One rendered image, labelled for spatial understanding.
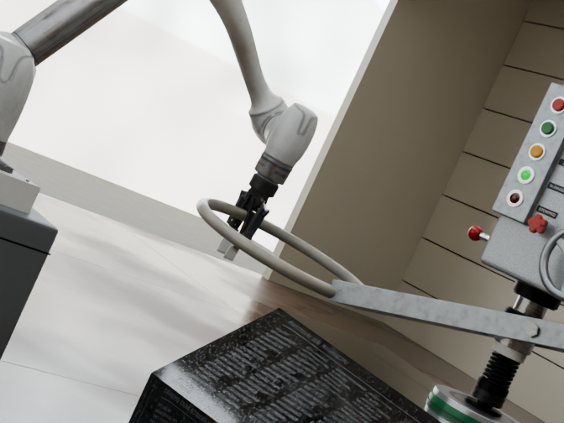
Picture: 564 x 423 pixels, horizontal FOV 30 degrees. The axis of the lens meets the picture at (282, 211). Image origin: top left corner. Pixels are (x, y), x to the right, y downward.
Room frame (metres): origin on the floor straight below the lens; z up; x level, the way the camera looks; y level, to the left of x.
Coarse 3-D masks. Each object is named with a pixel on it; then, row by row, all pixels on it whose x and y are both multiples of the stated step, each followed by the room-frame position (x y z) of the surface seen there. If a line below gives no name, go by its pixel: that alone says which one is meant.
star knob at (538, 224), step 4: (536, 216) 2.06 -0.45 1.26; (540, 216) 2.05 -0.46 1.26; (528, 220) 2.07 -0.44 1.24; (532, 220) 2.06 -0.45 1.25; (536, 220) 2.05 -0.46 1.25; (540, 220) 2.05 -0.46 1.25; (544, 220) 2.04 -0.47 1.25; (532, 224) 2.05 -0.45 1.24; (536, 224) 2.05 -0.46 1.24; (540, 224) 2.05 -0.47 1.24; (544, 224) 2.04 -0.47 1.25; (532, 228) 2.05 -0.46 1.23; (536, 228) 2.05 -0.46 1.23; (540, 228) 2.04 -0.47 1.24; (544, 228) 2.05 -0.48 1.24; (532, 232) 2.06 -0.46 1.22; (540, 232) 2.05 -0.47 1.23
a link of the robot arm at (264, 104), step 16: (224, 0) 2.58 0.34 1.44; (240, 0) 2.61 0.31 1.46; (224, 16) 2.61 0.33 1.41; (240, 16) 2.61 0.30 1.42; (240, 32) 2.63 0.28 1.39; (240, 48) 2.68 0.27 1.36; (240, 64) 2.74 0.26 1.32; (256, 64) 2.75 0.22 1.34; (256, 80) 2.80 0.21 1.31; (256, 96) 2.83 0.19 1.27; (272, 96) 2.84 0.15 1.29; (256, 112) 2.83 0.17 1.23; (272, 112) 2.82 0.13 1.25; (256, 128) 2.85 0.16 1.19
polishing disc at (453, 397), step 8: (440, 384) 2.22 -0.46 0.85; (440, 392) 2.13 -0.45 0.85; (448, 392) 2.17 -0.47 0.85; (456, 392) 2.22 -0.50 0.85; (448, 400) 2.10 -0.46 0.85; (456, 400) 2.11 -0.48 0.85; (464, 400) 2.16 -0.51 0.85; (456, 408) 2.09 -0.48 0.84; (464, 408) 2.08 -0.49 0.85; (472, 408) 2.10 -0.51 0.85; (496, 408) 2.26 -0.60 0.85; (472, 416) 2.07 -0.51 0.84; (480, 416) 2.06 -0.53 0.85; (488, 416) 2.10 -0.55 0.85; (504, 416) 2.20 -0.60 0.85
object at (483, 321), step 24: (336, 288) 2.39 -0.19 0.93; (360, 288) 2.35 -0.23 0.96; (384, 312) 2.35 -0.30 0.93; (408, 312) 2.26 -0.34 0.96; (432, 312) 2.23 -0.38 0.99; (456, 312) 2.20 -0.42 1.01; (480, 312) 2.16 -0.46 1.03; (504, 312) 2.13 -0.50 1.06; (504, 336) 2.12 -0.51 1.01; (528, 336) 2.09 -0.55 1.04; (552, 336) 2.06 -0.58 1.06
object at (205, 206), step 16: (208, 208) 2.48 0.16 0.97; (224, 208) 2.69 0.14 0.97; (240, 208) 2.75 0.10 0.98; (208, 224) 2.44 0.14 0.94; (224, 224) 2.40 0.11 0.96; (272, 224) 2.80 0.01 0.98; (240, 240) 2.36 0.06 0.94; (288, 240) 2.80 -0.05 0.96; (256, 256) 2.35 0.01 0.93; (272, 256) 2.35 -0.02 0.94; (320, 256) 2.78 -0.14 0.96; (288, 272) 2.34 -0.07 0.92; (304, 272) 2.36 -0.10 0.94; (336, 272) 2.74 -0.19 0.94; (320, 288) 2.36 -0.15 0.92
